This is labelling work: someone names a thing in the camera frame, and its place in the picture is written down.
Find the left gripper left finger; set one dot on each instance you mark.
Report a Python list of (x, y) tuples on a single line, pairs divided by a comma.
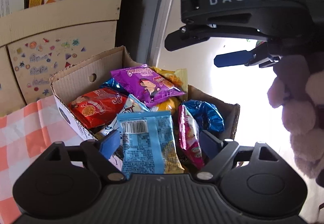
[(99, 152)]

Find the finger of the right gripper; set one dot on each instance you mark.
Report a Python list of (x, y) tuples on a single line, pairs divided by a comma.
[(258, 56), (191, 35)]

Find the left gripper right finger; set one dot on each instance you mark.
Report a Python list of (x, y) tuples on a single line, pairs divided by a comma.
[(220, 154)]

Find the pink snack packet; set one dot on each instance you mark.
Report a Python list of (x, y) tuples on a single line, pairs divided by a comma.
[(188, 137)]

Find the red snack packet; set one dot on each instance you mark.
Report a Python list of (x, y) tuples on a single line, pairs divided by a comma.
[(97, 108)]

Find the yellow barcode snack packet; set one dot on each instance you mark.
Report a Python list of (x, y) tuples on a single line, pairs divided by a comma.
[(179, 77)]

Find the light blue snack packet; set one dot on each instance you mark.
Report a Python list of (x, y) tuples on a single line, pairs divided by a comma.
[(149, 146)]

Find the light blue white packet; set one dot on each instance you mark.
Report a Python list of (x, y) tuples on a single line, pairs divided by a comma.
[(126, 115)]

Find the purple snack packet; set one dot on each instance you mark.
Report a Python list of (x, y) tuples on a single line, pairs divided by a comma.
[(146, 85)]

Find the orange-yellow snack packet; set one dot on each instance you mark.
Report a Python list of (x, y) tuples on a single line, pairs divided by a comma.
[(171, 104)]

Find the dark blue snack packet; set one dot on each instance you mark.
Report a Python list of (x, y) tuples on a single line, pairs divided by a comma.
[(114, 85)]

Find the right hand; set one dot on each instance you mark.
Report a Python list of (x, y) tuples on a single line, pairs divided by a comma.
[(298, 89)]

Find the checkered orange white tablecloth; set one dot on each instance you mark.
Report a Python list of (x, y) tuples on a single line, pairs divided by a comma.
[(25, 134)]

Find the white milk cardboard box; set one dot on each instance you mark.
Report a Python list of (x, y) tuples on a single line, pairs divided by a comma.
[(88, 75)]

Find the beige sticker cabinet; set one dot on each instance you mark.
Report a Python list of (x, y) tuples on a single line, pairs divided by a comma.
[(38, 42)]

